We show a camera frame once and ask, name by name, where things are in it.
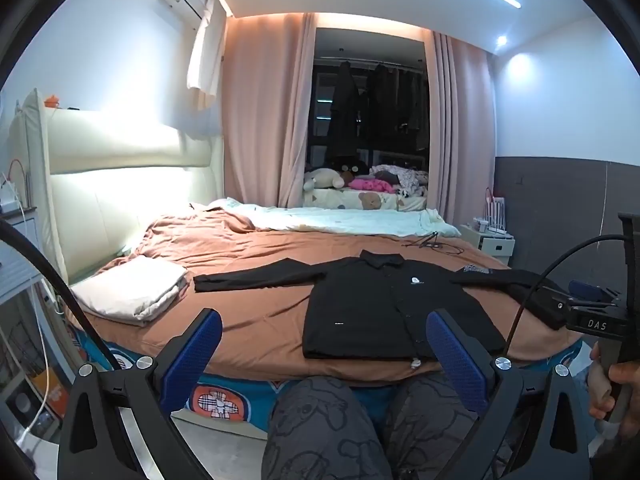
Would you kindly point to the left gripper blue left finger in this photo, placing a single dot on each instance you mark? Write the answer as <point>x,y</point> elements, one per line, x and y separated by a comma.
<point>184,359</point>

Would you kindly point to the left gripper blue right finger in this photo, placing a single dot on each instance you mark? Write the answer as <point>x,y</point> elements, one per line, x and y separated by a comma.
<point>464,361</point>

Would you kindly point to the black collared shirt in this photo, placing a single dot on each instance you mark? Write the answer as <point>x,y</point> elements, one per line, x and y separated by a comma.
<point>375,306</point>

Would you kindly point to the pink clothing pile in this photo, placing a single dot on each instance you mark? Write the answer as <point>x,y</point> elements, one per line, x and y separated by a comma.
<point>371,185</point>

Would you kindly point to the blue patterned bed sheet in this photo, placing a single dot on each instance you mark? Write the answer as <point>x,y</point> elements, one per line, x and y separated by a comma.
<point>233,401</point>

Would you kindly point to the orange-brown duvet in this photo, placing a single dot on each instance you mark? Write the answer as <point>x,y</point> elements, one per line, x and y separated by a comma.
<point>298,304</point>

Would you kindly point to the folded white cloth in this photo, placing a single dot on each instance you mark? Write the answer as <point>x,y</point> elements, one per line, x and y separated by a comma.
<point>135,292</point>

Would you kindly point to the white bedside cabinet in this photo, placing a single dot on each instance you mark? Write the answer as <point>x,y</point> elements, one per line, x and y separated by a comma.
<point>498,246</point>

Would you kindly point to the orange package on floor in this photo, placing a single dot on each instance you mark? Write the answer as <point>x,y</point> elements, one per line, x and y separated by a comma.
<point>57,395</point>

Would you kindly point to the patterned grey trouser legs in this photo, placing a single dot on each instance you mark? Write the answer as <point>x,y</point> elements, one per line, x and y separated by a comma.
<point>320,430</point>

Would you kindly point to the white light-blue blanket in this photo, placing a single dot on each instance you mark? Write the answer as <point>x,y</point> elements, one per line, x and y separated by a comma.
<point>340,221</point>

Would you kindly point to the white left nightstand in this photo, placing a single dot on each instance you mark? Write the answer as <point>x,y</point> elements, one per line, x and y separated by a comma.
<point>16,273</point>

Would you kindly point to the cream padded headboard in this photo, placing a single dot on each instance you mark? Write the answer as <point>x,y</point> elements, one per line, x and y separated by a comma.
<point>98,181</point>

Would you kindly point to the pink right curtain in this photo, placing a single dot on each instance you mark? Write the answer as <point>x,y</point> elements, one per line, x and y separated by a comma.
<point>462,127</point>

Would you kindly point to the pink curtain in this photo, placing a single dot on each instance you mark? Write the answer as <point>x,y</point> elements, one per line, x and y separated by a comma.
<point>462,127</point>
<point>265,102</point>

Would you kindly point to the cream plush toy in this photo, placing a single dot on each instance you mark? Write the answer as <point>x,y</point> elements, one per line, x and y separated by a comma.
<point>322,178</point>

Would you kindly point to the white hanging garment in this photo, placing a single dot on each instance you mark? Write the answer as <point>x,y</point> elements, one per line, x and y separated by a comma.
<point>204,68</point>

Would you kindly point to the pink left curtain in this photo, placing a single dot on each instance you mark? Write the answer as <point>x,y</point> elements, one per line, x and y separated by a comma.
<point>265,102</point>

